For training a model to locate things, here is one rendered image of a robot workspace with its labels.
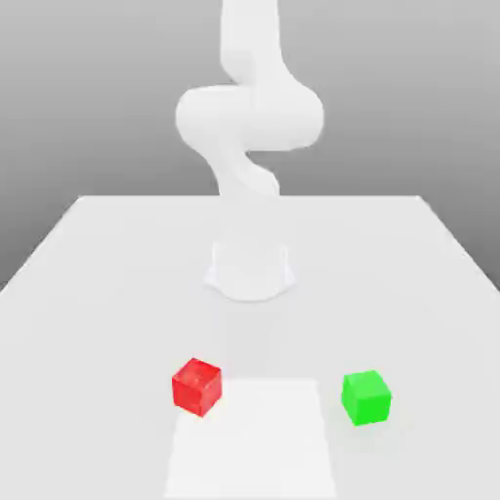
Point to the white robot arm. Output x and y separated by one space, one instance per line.
250 117

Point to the small green cube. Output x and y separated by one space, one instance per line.
366 397

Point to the small red cube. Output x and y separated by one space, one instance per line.
196 387

